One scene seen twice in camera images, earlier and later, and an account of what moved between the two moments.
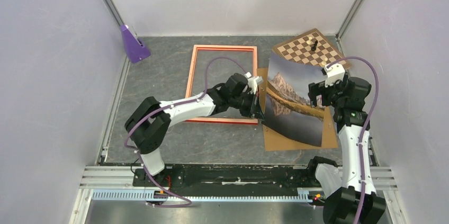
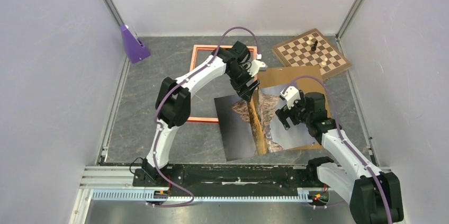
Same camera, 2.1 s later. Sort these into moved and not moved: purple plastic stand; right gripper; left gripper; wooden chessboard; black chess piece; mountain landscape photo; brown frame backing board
Moved: right gripper; brown frame backing board; mountain landscape photo; left gripper
Not moved: wooden chessboard; purple plastic stand; black chess piece
